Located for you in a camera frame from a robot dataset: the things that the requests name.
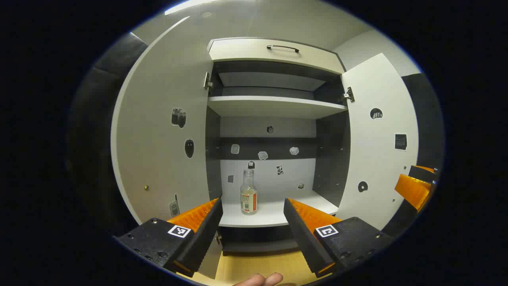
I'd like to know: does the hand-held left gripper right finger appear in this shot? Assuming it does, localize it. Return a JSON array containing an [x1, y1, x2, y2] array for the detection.
[[283, 197, 393, 278]]

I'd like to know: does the clear glass bottle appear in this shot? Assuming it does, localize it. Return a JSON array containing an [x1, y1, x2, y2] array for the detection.
[[240, 169, 258, 216]]

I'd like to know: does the grey cabinet drawer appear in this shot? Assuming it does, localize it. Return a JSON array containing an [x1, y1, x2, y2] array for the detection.
[[207, 38, 346, 75]]

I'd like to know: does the grey cabinet door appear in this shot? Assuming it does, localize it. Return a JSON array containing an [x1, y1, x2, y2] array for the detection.
[[337, 53, 419, 231], [110, 16, 223, 279]]

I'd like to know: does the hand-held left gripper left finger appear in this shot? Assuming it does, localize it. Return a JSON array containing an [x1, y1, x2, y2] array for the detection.
[[113, 197, 223, 278]]

